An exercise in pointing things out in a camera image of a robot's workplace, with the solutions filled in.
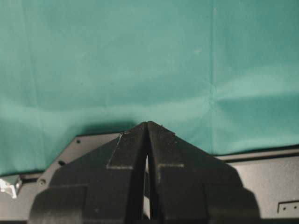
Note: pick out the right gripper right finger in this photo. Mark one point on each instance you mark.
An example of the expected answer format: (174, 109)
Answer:
(190, 186)

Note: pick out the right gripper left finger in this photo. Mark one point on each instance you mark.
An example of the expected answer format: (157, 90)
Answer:
(105, 186)

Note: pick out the green table cloth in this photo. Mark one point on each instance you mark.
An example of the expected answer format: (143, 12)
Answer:
(221, 74)

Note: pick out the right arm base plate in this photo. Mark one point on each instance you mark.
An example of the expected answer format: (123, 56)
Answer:
(271, 174)

